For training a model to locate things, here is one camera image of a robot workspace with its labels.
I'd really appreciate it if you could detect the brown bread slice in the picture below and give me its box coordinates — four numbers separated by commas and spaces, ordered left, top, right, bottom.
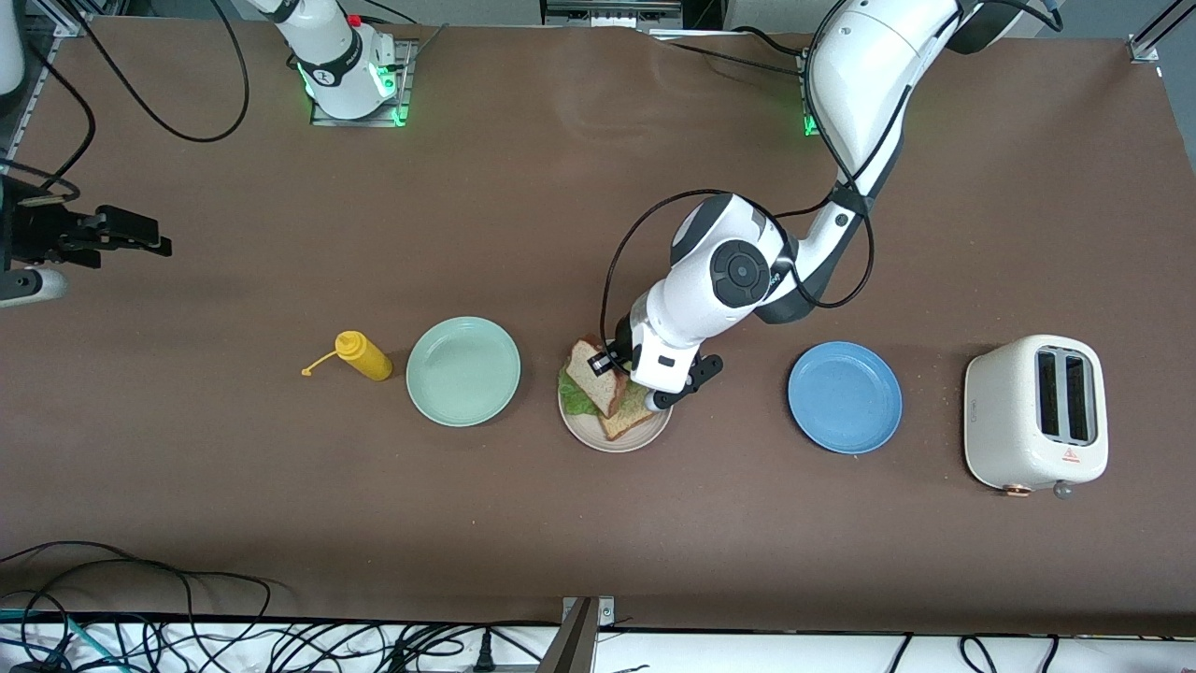
564, 336, 633, 419
598, 379, 666, 442

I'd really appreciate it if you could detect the green lettuce leaf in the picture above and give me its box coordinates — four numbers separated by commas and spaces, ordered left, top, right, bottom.
558, 366, 601, 418

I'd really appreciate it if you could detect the yellow mustard squeeze bottle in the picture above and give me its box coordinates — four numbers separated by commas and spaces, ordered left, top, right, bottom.
301, 331, 395, 382

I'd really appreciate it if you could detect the beige plate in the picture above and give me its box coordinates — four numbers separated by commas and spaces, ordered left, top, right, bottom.
558, 339, 675, 454

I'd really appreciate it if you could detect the mint green plate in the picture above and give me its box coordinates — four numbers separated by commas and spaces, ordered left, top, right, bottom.
406, 316, 521, 428

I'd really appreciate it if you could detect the blue plate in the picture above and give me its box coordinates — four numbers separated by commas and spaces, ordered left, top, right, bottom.
788, 341, 904, 456

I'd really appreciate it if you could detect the metal rack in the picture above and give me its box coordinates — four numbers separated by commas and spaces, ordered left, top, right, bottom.
542, 0, 685, 29

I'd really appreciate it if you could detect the white two-slot toaster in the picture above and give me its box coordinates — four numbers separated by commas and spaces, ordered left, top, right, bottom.
963, 335, 1111, 499

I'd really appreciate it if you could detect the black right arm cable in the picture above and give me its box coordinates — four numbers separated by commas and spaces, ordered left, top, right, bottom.
0, 0, 251, 202

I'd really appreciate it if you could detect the aluminium frame rail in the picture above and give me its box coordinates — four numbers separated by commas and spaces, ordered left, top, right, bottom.
0, 0, 94, 160

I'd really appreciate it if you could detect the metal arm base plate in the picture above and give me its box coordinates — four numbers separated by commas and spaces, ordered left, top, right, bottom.
310, 37, 418, 129
799, 49, 828, 138

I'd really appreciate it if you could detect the metal table bracket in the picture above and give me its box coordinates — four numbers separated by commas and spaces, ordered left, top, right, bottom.
537, 596, 618, 673

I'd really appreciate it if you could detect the black loose cable loop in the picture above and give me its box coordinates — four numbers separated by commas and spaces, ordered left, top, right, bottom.
0, 540, 274, 673

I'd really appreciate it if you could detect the black cable to arm base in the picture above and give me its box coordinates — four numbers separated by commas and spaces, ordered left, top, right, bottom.
645, 26, 814, 80

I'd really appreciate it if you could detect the teal cable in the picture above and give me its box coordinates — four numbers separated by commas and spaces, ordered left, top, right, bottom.
0, 608, 108, 673

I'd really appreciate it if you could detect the aluminium frame profile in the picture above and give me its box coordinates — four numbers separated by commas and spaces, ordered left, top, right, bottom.
1126, 0, 1196, 64

